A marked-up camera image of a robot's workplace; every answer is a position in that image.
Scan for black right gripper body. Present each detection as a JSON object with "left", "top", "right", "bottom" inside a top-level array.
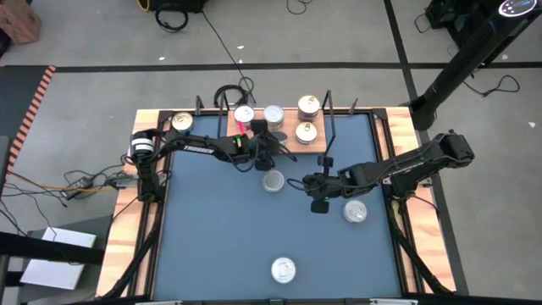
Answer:
[{"left": 311, "top": 155, "right": 346, "bottom": 214}]

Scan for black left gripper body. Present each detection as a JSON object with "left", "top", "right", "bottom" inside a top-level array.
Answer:
[{"left": 247, "top": 119, "right": 277, "bottom": 172}]

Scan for salmon can gold lid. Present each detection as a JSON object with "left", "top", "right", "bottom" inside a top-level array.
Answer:
[
  {"left": 171, "top": 111, "right": 195, "bottom": 134},
  {"left": 294, "top": 121, "right": 318, "bottom": 146},
  {"left": 296, "top": 94, "right": 322, "bottom": 119}
]

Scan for blue table mat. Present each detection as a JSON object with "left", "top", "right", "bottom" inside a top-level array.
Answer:
[{"left": 152, "top": 114, "right": 403, "bottom": 301}]

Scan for black floor box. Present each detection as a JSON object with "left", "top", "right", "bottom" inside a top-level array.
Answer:
[{"left": 137, "top": 0, "right": 209, "bottom": 14}]

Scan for black power adapter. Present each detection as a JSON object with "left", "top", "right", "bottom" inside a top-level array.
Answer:
[{"left": 62, "top": 176, "right": 95, "bottom": 200}]

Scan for black tower fan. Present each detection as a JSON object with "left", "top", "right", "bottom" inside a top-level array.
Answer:
[{"left": 408, "top": 0, "right": 542, "bottom": 131}]

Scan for black equipment case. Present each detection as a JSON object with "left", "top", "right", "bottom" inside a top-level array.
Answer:
[{"left": 424, "top": 0, "right": 503, "bottom": 48}]

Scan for white flat box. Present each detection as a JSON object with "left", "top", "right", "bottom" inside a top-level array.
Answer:
[{"left": 19, "top": 227, "right": 97, "bottom": 291}]

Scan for black metal beam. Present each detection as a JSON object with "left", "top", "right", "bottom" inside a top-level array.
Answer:
[{"left": 0, "top": 231, "right": 107, "bottom": 267}]

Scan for black mat orange stripes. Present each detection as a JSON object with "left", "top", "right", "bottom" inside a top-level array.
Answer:
[{"left": 0, "top": 65, "right": 57, "bottom": 175}]

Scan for brown cardboard box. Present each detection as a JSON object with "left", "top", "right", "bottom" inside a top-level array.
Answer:
[{"left": 0, "top": 0, "right": 43, "bottom": 45}]

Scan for wooden shelf black metal frame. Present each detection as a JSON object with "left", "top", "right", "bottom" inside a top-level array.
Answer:
[{"left": 217, "top": 90, "right": 338, "bottom": 158}]

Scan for black cable coil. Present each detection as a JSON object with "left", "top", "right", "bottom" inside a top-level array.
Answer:
[
  {"left": 213, "top": 83, "right": 251, "bottom": 109},
  {"left": 154, "top": 7, "right": 190, "bottom": 34}
]

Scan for black metal table frame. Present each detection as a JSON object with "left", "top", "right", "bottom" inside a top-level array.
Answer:
[{"left": 97, "top": 108, "right": 458, "bottom": 305}]

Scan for long black floor cable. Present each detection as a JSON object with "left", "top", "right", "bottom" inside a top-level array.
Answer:
[{"left": 202, "top": 10, "right": 257, "bottom": 105}]

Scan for black floor cable loop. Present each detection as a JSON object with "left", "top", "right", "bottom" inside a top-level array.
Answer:
[
  {"left": 413, "top": 11, "right": 433, "bottom": 35},
  {"left": 286, "top": 0, "right": 315, "bottom": 16},
  {"left": 463, "top": 75, "right": 521, "bottom": 98}
]

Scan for yellow floor cable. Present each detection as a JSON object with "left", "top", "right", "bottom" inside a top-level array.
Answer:
[{"left": 7, "top": 170, "right": 113, "bottom": 192}]

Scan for thin black floor cable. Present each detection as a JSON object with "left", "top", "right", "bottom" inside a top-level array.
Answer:
[{"left": 0, "top": 181, "right": 69, "bottom": 238}]

